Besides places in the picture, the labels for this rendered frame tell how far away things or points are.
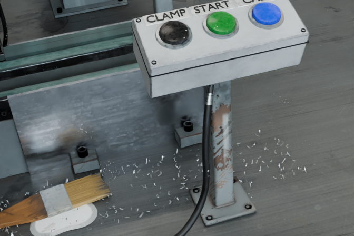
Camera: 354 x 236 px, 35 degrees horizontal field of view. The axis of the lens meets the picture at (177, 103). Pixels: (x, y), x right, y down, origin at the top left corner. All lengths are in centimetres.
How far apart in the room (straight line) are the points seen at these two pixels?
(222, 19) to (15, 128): 36
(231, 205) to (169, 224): 8
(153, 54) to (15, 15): 83
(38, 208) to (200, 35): 34
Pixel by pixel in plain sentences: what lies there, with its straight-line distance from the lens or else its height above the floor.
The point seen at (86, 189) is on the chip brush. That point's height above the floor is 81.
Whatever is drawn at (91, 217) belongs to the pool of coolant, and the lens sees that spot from 75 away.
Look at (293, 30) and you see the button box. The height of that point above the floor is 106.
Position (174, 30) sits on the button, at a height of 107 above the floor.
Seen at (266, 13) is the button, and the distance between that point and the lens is 58.
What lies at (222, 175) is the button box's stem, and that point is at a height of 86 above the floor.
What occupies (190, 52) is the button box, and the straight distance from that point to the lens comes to 55.
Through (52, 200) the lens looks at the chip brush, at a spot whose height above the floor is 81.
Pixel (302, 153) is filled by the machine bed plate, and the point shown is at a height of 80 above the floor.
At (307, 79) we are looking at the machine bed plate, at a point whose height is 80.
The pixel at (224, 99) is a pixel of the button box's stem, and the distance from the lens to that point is 63.
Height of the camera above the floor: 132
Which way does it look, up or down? 34 degrees down
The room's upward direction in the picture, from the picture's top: 5 degrees counter-clockwise
